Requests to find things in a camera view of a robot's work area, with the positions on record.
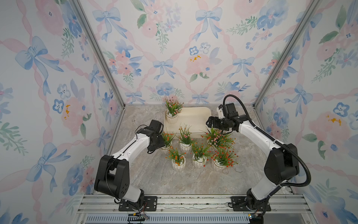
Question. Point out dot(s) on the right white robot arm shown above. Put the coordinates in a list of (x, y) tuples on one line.
[(280, 164)]

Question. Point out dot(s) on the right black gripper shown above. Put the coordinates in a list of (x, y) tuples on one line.
[(211, 122)]

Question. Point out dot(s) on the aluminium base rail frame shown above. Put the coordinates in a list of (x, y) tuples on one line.
[(194, 209)]

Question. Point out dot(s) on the pink gypsophila pot back middle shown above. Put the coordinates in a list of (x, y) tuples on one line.
[(185, 139)]

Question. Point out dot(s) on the large pink gypsophila pot right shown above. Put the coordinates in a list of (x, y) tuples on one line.
[(217, 139)]

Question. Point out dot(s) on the pink gypsophila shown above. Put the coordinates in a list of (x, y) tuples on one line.
[(174, 108)]

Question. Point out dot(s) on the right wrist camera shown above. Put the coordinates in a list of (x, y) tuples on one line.
[(227, 111)]

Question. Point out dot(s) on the red gypsophila pot front right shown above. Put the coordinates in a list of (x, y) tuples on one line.
[(223, 158)]

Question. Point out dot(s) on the cream plastic storage box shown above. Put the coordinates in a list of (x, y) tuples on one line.
[(194, 118)]

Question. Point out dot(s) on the left aluminium corner post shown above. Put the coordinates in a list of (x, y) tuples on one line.
[(79, 11)]

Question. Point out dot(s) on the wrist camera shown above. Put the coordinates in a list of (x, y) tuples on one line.
[(156, 126), (227, 111)]

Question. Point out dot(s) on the aluminium corner post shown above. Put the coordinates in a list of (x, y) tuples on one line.
[(79, 11), (297, 33)]

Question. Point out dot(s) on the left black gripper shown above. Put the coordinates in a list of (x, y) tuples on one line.
[(161, 143)]

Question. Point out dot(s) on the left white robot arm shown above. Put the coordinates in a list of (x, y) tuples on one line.
[(113, 175)]

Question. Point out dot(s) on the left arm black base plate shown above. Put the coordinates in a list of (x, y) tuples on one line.
[(144, 203)]

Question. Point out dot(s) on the orange gypsophila pot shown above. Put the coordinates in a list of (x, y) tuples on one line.
[(167, 137), (200, 154), (177, 159)]

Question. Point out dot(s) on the right aluminium corner post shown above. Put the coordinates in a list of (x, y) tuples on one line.
[(297, 33)]

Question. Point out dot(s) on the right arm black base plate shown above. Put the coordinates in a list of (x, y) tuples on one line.
[(237, 203)]

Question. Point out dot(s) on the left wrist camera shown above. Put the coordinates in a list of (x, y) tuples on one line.
[(156, 126)]

